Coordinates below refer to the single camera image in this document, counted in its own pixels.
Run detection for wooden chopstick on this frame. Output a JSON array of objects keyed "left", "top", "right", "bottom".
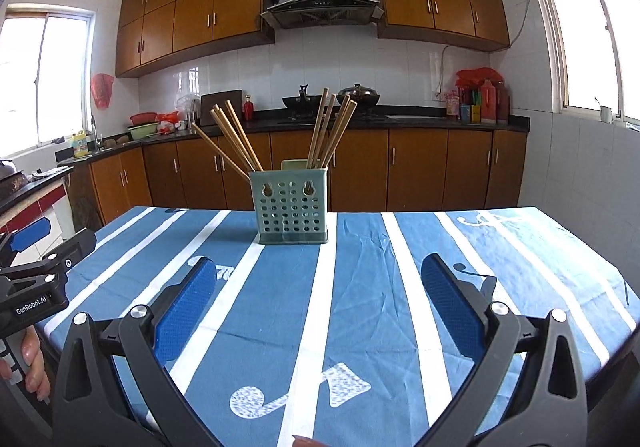
[
  {"left": 224, "top": 99, "right": 265, "bottom": 172},
  {"left": 324, "top": 100, "right": 359, "bottom": 169},
  {"left": 191, "top": 123, "right": 253, "bottom": 176},
  {"left": 320, "top": 95, "right": 351, "bottom": 168},
  {"left": 306, "top": 88, "right": 329, "bottom": 170},
  {"left": 210, "top": 109, "right": 257, "bottom": 172},
  {"left": 214, "top": 104, "right": 261, "bottom": 172},
  {"left": 312, "top": 95, "right": 337, "bottom": 170},
  {"left": 316, "top": 109, "right": 335, "bottom": 168}
]

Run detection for window with white frame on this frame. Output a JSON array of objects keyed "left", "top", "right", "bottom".
[{"left": 525, "top": 0, "right": 640, "bottom": 128}]

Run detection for black kitchen countertop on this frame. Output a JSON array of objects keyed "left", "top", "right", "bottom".
[{"left": 55, "top": 106, "right": 531, "bottom": 162}]

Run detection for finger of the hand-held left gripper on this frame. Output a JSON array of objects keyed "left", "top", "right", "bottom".
[
  {"left": 0, "top": 218, "right": 52, "bottom": 269},
  {"left": 0, "top": 228, "right": 97, "bottom": 289}
]

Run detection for person's left hand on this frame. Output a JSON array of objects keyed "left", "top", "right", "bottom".
[{"left": 21, "top": 328, "right": 52, "bottom": 403}]

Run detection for window beside sink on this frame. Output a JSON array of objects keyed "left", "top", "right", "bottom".
[{"left": 0, "top": 4, "right": 96, "bottom": 158}]

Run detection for black wok with handles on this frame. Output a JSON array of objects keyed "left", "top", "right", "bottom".
[{"left": 281, "top": 84, "right": 322, "bottom": 112}]

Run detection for dark brown bottle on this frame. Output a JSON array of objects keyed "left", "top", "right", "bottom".
[{"left": 496, "top": 82, "right": 511, "bottom": 124}]

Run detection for large red bottle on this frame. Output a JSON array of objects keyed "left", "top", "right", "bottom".
[{"left": 479, "top": 79, "right": 498, "bottom": 124}]

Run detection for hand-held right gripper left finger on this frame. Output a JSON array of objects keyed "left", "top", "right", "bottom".
[{"left": 50, "top": 256, "right": 236, "bottom": 447}]

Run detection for dark pot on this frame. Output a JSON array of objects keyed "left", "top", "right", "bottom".
[{"left": 0, "top": 159, "right": 26, "bottom": 184}]

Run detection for wooden wall cabinets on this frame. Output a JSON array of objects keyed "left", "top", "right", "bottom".
[{"left": 115, "top": 0, "right": 511, "bottom": 78}]

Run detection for black wok with lid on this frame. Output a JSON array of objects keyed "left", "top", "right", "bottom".
[{"left": 337, "top": 83, "right": 381, "bottom": 108}]

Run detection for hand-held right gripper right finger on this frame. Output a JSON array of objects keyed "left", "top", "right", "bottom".
[{"left": 415, "top": 253, "right": 588, "bottom": 447}]

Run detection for black gas stove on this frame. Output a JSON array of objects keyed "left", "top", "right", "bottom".
[{"left": 277, "top": 113, "right": 387, "bottom": 126}]

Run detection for green perforated chopstick holder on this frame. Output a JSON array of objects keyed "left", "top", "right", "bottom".
[{"left": 249, "top": 158, "right": 331, "bottom": 246}]

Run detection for green basin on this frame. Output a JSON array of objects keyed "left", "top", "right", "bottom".
[{"left": 127, "top": 123, "right": 163, "bottom": 140}]

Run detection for dark brown cutting board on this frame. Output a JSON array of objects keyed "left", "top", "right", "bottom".
[{"left": 200, "top": 89, "right": 244, "bottom": 128}]

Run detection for blue white striped tablecloth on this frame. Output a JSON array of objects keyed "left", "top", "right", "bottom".
[{"left": 35, "top": 206, "right": 640, "bottom": 447}]

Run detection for wooden base cabinets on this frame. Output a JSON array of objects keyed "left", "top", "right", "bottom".
[{"left": 65, "top": 127, "right": 528, "bottom": 228}]

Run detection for red plastic bag bundle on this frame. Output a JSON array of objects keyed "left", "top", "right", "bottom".
[{"left": 456, "top": 68, "right": 505, "bottom": 88}]

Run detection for red plastic bag on hook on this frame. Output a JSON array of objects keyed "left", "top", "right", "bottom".
[{"left": 90, "top": 73, "right": 115, "bottom": 110}]

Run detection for small white fan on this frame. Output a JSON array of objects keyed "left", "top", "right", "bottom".
[{"left": 176, "top": 94, "right": 201, "bottom": 122}]

